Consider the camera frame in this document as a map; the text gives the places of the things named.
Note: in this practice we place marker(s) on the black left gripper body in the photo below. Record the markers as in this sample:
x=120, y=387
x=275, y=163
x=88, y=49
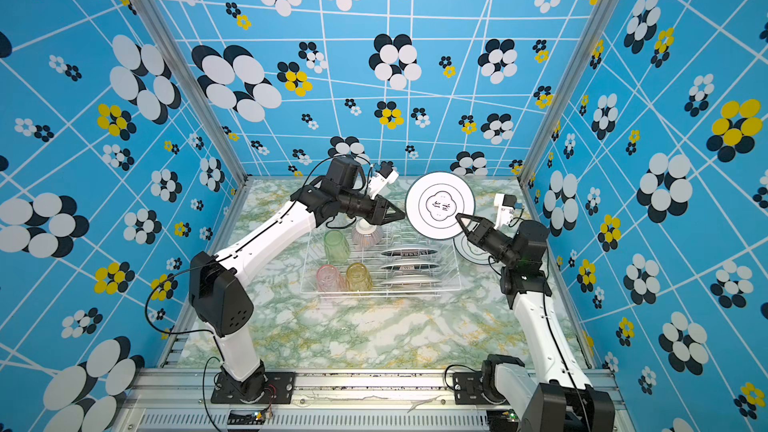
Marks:
x=359, y=205

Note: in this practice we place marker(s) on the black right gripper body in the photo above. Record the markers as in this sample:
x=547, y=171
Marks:
x=499, y=246

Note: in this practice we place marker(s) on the white plate black flower outline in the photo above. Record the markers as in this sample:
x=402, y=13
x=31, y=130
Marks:
x=470, y=252

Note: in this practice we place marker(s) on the white plate green red rim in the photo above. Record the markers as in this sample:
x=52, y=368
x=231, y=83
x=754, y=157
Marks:
x=409, y=252

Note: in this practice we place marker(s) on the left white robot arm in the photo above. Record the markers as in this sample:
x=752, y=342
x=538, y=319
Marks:
x=218, y=282

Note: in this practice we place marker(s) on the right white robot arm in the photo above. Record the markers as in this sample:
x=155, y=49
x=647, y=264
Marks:
x=560, y=396

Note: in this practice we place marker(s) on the white plate in rack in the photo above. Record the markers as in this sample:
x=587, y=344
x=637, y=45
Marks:
x=415, y=266
x=411, y=280

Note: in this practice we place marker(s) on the front white plate in rack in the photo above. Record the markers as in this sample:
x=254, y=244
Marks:
x=411, y=280

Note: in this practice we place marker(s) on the striped ceramic bowl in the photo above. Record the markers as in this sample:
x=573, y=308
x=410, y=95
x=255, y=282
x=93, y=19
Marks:
x=366, y=235

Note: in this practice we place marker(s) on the green glass tumbler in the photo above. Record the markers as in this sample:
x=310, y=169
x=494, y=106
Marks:
x=336, y=247

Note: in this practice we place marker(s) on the yellow glass tumbler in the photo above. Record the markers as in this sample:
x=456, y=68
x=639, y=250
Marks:
x=358, y=278

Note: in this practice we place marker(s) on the pink glass tumbler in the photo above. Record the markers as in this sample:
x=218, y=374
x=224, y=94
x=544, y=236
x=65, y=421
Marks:
x=329, y=279

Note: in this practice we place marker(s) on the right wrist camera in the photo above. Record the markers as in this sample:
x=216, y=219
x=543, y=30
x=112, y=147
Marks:
x=505, y=205

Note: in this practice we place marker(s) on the white wire dish rack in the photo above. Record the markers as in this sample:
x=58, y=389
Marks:
x=394, y=235

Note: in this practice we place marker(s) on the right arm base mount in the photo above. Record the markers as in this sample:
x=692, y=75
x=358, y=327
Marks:
x=468, y=388

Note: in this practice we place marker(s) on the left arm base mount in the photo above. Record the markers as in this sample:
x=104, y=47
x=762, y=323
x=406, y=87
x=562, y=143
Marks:
x=263, y=388

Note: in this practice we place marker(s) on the aluminium front rail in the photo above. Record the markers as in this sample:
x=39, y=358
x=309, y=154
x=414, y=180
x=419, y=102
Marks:
x=177, y=399

